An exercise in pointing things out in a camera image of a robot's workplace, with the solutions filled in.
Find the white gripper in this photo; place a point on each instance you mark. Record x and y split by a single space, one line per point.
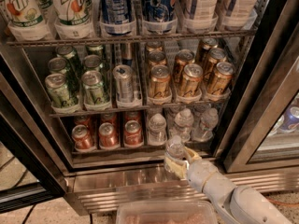
197 173

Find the clear water bottle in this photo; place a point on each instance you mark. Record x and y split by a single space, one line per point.
157 130
204 130
175 148
182 124

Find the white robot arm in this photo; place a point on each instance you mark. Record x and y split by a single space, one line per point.
235 204

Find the clear water bottle behind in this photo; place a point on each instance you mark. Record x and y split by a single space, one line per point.
182 124

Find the fridge glass door right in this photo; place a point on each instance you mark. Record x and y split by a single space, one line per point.
251 135

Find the white bottle left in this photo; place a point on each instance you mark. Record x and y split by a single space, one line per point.
197 16

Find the white bottle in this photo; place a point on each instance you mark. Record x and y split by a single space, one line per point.
197 16
233 14

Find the blue bottle right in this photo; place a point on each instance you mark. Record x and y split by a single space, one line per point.
159 15

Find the blue bottle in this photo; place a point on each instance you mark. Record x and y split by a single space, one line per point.
116 15
159 15

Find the white bottle right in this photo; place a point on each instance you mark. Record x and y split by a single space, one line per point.
233 14

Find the blue bottle left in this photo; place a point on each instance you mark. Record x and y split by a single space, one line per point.
116 15

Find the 7up bottle right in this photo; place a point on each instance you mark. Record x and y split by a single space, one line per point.
73 18

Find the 7up bottle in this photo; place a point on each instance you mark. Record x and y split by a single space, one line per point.
73 18
26 21

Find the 7up bottle left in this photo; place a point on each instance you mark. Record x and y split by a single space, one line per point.
26 21

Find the red can front right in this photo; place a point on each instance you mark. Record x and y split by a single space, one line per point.
133 136

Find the red can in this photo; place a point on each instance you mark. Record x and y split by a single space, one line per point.
82 138
108 136
133 136

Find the clear plastic container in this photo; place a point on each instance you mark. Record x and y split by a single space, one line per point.
166 212

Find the gold can front middle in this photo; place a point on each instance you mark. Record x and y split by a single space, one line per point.
190 80

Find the gold can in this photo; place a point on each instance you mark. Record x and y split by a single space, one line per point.
156 57
190 80
220 78
159 80
182 58
214 56

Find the gold can front left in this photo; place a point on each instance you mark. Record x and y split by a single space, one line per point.
159 80

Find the red can front middle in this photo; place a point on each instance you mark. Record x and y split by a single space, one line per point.
108 136

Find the gold can front right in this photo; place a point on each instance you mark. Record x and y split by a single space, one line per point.
220 78

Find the silver can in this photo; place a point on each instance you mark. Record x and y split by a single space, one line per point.
123 75

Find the red can front left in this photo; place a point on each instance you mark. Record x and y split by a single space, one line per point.
82 138

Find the blue can behind glass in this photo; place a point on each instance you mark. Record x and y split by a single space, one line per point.
291 119

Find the green can front right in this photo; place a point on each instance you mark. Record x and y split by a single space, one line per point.
95 88

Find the green can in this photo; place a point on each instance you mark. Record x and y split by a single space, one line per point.
95 88
62 66
59 91
95 63

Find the green can front left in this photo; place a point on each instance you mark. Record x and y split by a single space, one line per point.
59 91

